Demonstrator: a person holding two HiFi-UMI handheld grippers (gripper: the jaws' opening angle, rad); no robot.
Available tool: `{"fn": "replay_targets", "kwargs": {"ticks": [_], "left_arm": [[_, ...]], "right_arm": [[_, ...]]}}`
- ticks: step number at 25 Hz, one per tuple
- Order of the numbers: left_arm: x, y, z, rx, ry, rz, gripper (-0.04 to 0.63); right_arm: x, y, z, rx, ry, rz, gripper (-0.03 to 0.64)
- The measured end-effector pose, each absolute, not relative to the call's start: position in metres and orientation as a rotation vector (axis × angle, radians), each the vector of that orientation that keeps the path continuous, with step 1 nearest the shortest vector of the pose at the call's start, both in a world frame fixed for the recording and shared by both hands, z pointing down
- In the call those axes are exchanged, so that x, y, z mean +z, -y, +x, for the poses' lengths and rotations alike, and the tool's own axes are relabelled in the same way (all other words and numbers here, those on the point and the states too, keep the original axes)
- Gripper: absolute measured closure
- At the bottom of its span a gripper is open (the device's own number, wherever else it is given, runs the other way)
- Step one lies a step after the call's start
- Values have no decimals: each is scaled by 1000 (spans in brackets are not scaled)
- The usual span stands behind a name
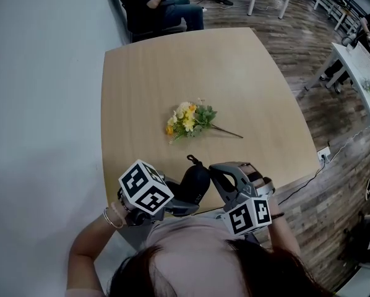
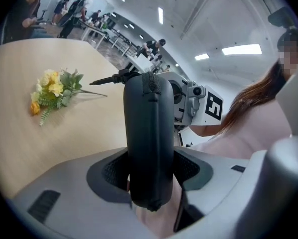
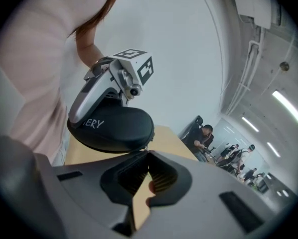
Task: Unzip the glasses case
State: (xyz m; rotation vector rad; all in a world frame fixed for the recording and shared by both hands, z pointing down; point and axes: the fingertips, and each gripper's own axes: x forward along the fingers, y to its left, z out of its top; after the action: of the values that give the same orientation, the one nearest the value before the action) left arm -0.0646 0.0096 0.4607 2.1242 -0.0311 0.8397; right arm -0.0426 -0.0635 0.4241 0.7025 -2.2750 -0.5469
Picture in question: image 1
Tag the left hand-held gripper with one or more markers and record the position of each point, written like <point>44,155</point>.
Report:
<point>144,187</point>

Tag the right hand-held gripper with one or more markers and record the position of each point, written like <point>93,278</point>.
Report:
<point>250,215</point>

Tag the black zippered pouch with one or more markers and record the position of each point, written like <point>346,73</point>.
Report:
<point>194,181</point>

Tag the person's left forearm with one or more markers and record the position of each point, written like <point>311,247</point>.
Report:
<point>92,237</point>

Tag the person's right forearm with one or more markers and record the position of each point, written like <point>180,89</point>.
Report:
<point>284,237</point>

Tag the person's right hand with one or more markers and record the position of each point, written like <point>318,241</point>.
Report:
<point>254,175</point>

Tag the person's pink shirt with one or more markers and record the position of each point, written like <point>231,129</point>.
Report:
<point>188,252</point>

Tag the grey table leg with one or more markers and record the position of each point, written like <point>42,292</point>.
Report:
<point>135,237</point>

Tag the yellow artificial flower bouquet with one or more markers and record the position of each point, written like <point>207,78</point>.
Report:
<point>191,119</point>

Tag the white power strip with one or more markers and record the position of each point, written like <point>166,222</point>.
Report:
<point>324,153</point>

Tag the black office chair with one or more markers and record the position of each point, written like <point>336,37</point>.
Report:
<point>367,243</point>

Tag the long white table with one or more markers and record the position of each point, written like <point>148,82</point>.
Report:
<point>355,73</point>

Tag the pale artificial flower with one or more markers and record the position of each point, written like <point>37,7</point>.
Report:
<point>368,85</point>

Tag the black chair row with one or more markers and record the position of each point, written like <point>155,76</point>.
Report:
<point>120,8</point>

